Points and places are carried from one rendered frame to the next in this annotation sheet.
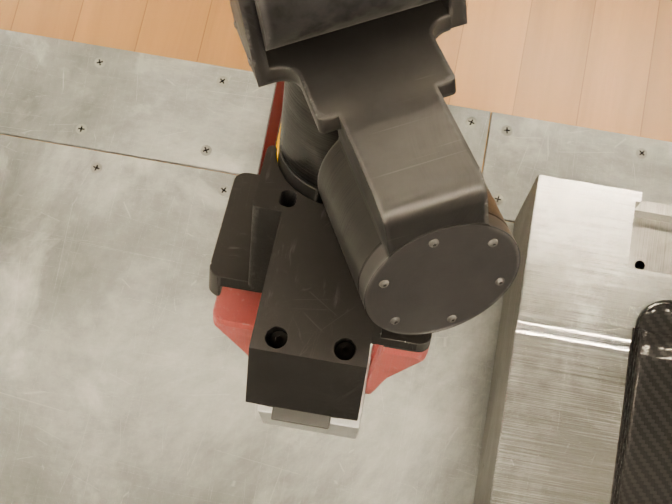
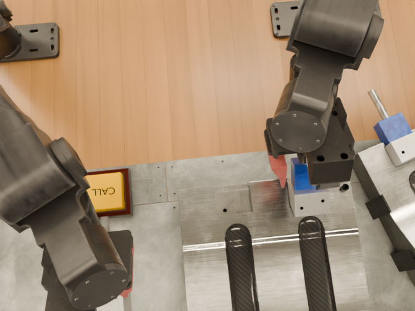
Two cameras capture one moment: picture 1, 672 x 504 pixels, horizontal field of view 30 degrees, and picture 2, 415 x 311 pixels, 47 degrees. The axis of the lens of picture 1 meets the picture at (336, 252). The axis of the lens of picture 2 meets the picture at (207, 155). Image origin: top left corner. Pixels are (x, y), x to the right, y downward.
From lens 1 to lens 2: 18 cm
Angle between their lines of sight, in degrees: 1
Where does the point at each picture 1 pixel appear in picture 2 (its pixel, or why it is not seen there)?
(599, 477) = (225, 296)
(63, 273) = (22, 266)
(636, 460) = (238, 286)
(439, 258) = (93, 284)
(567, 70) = (189, 137)
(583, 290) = (203, 228)
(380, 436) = (152, 295)
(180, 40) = not seen: hidden behind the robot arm
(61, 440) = not seen: outside the picture
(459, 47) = (147, 140)
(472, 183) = (91, 260)
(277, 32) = (12, 220)
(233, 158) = not seen: hidden behind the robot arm
